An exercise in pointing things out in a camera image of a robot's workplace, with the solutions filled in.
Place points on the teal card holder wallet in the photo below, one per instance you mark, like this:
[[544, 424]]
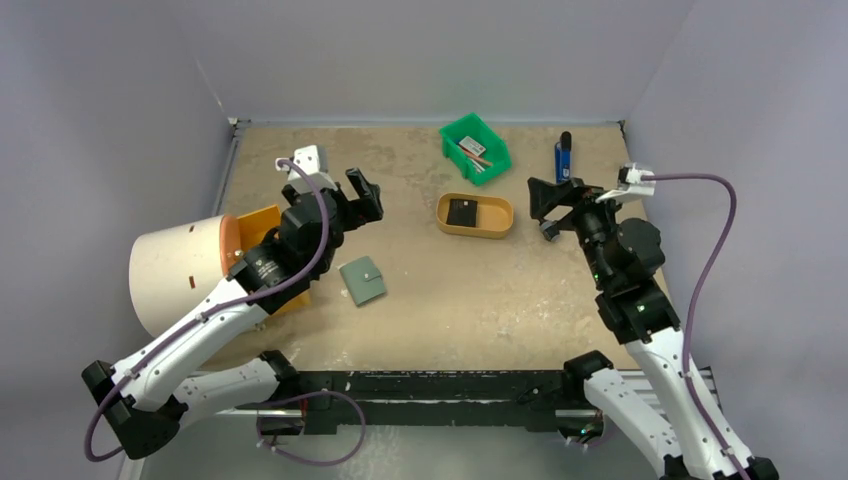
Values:
[[363, 280]]

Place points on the small items in bin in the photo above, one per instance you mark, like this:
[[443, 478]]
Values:
[[474, 151]]

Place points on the blue black lighter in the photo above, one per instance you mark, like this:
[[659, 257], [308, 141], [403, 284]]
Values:
[[562, 157]]

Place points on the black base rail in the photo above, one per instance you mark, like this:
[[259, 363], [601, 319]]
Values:
[[535, 400]]

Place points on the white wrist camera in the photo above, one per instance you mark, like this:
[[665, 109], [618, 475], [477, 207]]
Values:
[[306, 163], [634, 182]]

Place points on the orange drawer tray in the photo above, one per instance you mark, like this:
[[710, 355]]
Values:
[[252, 227]]

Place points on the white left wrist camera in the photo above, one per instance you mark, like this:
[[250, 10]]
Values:
[[306, 163]]

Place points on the green plastic bin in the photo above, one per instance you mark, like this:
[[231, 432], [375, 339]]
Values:
[[496, 150]]

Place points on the tan oval tray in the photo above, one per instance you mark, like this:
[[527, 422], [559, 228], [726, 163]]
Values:
[[495, 216]]

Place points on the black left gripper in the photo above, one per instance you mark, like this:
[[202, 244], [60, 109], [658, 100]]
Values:
[[361, 210]]

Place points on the black credit card stack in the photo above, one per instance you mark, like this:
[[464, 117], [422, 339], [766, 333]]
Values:
[[462, 212]]

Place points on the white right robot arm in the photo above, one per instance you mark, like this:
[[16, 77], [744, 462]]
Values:
[[686, 436]]

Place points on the black grey knob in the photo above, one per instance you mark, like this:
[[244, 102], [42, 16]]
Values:
[[549, 231]]

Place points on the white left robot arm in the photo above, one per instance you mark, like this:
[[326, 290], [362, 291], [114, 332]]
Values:
[[149, 396]]

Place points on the white cylinder drum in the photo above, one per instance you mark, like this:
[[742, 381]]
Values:
[[172, 270]]

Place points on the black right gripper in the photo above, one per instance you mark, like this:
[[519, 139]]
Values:
[[565, 206]]

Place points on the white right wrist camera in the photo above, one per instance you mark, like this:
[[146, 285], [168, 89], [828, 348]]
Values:
[[634, 182]]

